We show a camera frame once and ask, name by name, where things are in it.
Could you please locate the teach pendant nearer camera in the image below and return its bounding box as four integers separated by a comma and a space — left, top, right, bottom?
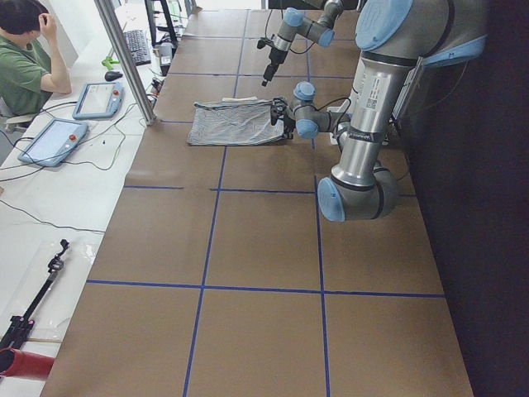
17, 118, 88, 167

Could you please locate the striped polo shirt white collar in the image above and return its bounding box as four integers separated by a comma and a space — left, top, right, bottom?
187, 98, 286, 146

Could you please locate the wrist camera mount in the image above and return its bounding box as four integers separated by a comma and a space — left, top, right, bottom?
257, 36, 274, 50
269, 97, 288, 126

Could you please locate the green handled tool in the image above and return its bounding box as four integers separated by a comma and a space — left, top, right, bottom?
102, 49, 119, 70

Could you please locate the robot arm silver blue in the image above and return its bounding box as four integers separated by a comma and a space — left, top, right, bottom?
288, 1, 489, 222
257, 0, 345, 87

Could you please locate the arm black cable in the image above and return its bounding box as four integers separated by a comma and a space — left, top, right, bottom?
312, 97, 352, 112
264, 7, 315, 55

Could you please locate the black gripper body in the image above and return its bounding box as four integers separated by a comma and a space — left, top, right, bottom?
269, 47, 286, 65
283, 112, 296, 133

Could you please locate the black keyboard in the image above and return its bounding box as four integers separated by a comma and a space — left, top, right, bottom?
123, 30, 151, 66

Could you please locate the black computer mouse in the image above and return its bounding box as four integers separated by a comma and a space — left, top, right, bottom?
104, 70, 123, 82

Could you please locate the black tripod stick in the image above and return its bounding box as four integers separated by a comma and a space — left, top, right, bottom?
1, 239, 69, 349

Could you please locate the red cylinder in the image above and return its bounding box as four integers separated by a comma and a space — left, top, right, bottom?
1, 348, 55, 380

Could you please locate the teach pendant near person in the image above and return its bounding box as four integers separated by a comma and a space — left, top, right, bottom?
72, 81, 124, 120

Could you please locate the aluminium frame post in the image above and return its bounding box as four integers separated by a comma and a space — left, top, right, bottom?
94, 0, 156, 126

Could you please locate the person in green shirt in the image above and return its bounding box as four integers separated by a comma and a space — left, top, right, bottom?
1, 0, 72, 116

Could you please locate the white central mounting post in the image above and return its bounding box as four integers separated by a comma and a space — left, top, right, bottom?
326, 98, 388, 149

